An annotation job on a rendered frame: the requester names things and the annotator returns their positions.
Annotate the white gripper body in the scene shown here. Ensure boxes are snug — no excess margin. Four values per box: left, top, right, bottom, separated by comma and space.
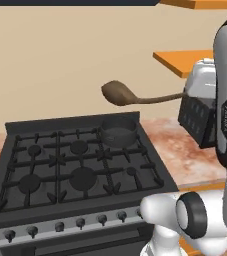
184, 58, 217, 100

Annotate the orange cabinet shelf board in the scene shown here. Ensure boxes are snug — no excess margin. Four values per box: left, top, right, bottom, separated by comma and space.
159, 0, 227, 11
152, 49, 216, 79

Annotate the dark grey pot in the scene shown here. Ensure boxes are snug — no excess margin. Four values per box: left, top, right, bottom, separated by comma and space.
99, 117, 140, 149

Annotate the brown wooden ladle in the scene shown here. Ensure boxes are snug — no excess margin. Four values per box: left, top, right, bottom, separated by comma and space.
100, 80, 188, 107

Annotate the black range knob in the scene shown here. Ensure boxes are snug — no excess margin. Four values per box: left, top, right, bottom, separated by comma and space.
96, 213, 108, 227
135, 207, 144, 220
3, 229, 16, 244
75, 217, 87, 231
54, 221, 66, 233
26, 225, 39, 239
116, 210, 128, 223

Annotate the black gas range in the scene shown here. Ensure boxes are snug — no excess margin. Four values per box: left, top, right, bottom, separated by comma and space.
0, 111, 180, 256

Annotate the dark range hood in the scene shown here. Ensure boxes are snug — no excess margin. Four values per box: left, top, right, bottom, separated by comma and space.
0, 0, 162, 7

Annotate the black oven door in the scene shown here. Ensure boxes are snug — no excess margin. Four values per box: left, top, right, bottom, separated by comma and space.
0, 225, 157, 256

